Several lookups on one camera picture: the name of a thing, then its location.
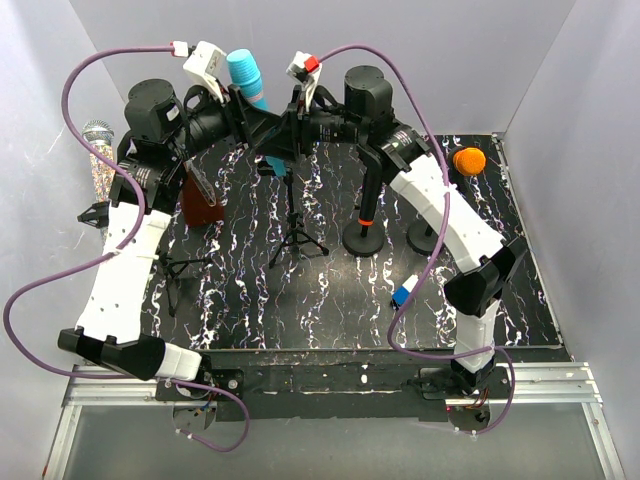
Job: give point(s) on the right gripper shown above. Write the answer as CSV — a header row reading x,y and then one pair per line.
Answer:
x,y
293,129

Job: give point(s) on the blue white block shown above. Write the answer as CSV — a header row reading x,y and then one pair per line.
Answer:
x,y
401,294

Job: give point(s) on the glitter silver microphone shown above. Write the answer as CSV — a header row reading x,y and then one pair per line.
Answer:
x,y
100,136

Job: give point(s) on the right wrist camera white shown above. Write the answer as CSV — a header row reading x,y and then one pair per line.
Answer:
x,y
306,70

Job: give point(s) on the shock mount tripod stand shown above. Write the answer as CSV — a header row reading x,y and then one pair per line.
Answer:
x,y
170,270

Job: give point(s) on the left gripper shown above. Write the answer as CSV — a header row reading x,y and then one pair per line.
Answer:
x,y
245,123

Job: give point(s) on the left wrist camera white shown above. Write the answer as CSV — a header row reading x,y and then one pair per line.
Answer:
x,y
203,66

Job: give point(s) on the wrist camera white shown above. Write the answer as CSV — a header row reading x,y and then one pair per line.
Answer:
x,y
203,66
306,70

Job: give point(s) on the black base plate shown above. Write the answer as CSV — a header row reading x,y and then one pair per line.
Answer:
x,y
361,383

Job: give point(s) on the aluminium frame rail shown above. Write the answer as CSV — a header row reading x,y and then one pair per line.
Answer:
x,y
550,426

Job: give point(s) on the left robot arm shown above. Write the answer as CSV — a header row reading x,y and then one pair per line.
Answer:
x,y
164,133

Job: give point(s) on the brown red box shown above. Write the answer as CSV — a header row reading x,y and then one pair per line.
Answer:
x,y
196,209

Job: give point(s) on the round base stand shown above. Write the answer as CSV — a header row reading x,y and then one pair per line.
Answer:
x,y
363,241
421,238

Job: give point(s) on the cyan toy microphone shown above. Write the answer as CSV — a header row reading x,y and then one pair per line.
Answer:
x,y
243,69

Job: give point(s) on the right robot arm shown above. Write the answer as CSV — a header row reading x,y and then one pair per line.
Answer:
x,y
396,155

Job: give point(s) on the black tripod mic stand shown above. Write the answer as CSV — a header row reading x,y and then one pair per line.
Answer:
x,y
296,236

